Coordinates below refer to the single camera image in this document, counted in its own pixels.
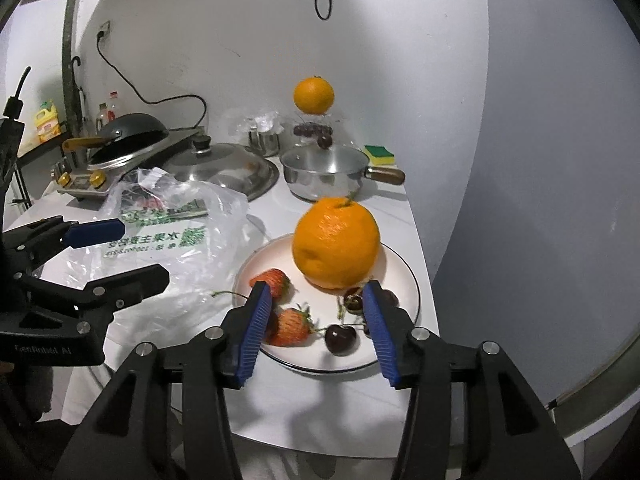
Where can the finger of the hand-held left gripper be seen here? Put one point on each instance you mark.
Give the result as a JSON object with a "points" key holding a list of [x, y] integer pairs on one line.
{"points": [[95, 232], [130, 280]]}

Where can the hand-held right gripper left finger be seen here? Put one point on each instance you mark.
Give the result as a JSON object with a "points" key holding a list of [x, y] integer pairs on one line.
{"points": [[255, 330]]}

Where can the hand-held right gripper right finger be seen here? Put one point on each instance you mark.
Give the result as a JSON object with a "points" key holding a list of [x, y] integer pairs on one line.
{"points": [[380, 330]]}

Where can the red strawberry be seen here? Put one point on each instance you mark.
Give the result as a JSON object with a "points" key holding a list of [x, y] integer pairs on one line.
{"points": [[270, 282], [292, 327]]}

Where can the white plate with black rim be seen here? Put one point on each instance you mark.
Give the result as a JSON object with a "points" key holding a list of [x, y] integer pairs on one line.
{"points": [[395, 270]]}

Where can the clear printed plastic bag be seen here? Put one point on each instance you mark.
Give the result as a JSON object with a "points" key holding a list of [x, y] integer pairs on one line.
{"points": [[200, 260]]}

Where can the large orange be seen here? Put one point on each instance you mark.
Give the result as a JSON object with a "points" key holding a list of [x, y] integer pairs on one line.
{"points": [[335, 242]]}

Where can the steel induction cooker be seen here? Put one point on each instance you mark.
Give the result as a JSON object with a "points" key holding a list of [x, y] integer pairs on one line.
{"points": [[125, 170]]}

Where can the small metal container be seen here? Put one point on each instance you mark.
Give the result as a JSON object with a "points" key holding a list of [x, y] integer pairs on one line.
{"points": [[60, 167]]}

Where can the black shelf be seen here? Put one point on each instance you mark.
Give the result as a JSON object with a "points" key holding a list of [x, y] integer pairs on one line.
{"points": [[37, 149]]}

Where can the black wok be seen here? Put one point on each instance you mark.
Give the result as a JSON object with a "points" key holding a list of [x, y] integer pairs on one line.
{"points": [[135, 127]]}

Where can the dark oil bottle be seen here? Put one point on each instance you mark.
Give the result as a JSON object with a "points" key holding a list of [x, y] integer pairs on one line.
{"points": [[102, 119]]}

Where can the yellow detergent bottle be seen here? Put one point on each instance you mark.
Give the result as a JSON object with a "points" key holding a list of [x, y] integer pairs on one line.
{"points": [[47, 125]]}

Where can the black umbrella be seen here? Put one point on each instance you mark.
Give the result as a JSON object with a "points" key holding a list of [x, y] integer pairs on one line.
{"points": [[77, 95]]}

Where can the large steel lid black knob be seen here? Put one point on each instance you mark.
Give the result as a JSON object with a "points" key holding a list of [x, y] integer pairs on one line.
{"points": [[225, 170]]}

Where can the small steel pot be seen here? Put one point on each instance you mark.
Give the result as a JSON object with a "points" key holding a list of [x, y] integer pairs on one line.
{"points": [[320, 182]]}

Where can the yellow green sponge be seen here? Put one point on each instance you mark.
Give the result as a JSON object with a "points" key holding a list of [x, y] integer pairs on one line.
{"points": [[380, 156]]}

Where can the steel pot lid brown knob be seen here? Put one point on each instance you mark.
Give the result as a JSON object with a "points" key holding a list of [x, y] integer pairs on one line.
{"points": [[325, 156]]}

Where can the grey vertical pipe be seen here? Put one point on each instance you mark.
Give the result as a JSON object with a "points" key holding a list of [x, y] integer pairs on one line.
{"points": [[69, 50]]}

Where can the small steel cup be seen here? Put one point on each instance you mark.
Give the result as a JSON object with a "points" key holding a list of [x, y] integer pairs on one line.
{"points": [[265, 142]]}

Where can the clear glass container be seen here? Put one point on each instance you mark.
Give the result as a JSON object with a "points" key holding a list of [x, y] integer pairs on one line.
{"points": [[310, 127]]}

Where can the grey refrigerator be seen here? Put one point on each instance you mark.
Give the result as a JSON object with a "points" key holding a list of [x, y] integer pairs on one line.
{"points": [[525, 160]]}

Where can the orange on glass container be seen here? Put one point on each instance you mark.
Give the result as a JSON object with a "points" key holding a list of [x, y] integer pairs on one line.
{"points": [[313, 95]]}

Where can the white wall socket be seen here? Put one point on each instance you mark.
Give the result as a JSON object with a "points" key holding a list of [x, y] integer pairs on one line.
{"points": [[104, 30]]}

